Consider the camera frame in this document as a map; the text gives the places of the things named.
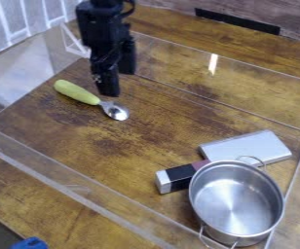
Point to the blue object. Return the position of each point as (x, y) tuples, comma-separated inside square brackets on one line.
[(29, 243)]

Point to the silver flat rectangular box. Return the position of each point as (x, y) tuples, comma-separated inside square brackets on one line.
[(259, 144)]

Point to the clear acrylic enclosure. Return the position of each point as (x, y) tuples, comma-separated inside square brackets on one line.
[(78, 171)]

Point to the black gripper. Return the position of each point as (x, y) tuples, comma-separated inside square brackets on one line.
[(104, 34)]

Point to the black and silver block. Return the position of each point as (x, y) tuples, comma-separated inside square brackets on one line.
[(174, 179)]

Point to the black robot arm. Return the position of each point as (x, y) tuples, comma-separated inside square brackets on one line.
[(104, 34)]

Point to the silver metal pot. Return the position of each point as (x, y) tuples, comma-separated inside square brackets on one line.
[(237, 202)]

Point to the spoon with yellow handle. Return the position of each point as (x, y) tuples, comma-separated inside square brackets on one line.
[(112, 109)]

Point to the black strip on table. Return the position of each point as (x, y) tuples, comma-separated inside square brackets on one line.
[(242, 22)]

